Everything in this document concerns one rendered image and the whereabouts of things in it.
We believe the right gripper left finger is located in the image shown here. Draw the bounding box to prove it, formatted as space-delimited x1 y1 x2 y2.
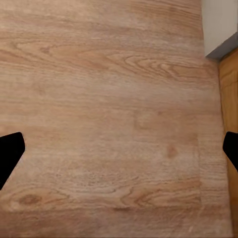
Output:
0 132 25 191

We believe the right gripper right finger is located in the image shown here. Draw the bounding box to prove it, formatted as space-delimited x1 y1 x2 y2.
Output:
223 132 238 171

